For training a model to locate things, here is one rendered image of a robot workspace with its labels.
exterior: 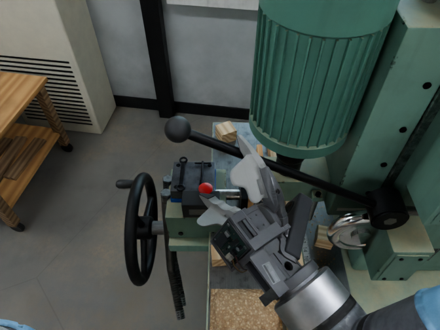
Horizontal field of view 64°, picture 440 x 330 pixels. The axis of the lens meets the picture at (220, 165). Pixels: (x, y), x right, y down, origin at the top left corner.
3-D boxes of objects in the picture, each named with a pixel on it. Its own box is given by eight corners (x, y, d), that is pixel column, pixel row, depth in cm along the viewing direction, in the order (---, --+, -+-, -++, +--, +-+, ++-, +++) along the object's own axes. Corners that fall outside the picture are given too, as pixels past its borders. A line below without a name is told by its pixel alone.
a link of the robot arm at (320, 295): (361, 283, 45) (317, 307, 51) (334, 252, 46) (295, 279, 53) (323, 325, 39) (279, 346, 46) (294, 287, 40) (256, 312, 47)
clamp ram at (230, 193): (214, 190, 88) (214, 167, 82) (244, 190, 88) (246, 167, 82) (213, 221, 83) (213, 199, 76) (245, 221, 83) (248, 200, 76)
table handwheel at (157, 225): (118, 308, 79) (146, 261, 108) (207, 308, 79) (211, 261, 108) (116, 180, 77) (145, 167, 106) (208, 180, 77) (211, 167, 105)
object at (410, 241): (358, 238, 74) (378, 207, 64) (392, 239, 74) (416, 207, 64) (370, 283, 68) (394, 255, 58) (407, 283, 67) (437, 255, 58)
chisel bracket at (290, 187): (258, 180, 82) (262, 156, 76) (319, 180, 82) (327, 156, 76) (260, 207, 78) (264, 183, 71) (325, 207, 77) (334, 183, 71)
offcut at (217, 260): (232, 265, 76) (233, 258, 74) (212, 266, 76) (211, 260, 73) (230, 250, 78) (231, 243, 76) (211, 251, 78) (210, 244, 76)
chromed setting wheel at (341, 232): (319, 239, 74) (333, 205, 64) (378, 239, 74) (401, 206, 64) (321, 252, 72) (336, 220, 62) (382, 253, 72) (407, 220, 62)
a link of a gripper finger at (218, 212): (178, 203, 56) (219, 224, 50) (205, 190, 59) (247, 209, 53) (179, 220, 57) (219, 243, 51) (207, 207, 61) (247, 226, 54)
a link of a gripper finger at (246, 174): (228, 142, 43) (246, 213, 44) (260, 130, 47) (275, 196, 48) (211, 144, 45) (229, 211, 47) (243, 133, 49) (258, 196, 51)
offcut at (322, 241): (331, 236, 92) (335, 228, 89) (330, 249, 89) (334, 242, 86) (315, 232, 93) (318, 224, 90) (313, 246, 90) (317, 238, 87)
